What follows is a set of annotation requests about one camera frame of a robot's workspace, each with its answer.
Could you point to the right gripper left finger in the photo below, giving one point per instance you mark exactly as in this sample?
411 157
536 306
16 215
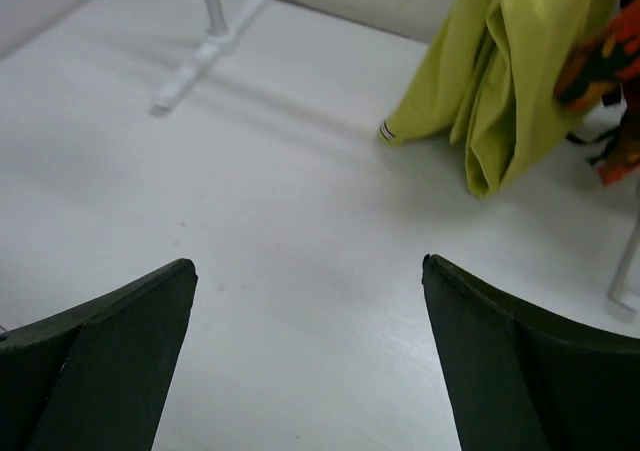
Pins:
96 376

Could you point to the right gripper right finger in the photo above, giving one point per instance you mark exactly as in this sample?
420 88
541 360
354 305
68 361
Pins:
520 377

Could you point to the yellow-green trousers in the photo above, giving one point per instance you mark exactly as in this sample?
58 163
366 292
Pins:
488 78

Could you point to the white clothes rack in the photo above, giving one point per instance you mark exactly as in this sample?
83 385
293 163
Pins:
221 40

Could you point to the orange camouflage garment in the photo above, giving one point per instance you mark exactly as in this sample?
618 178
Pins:
605 70

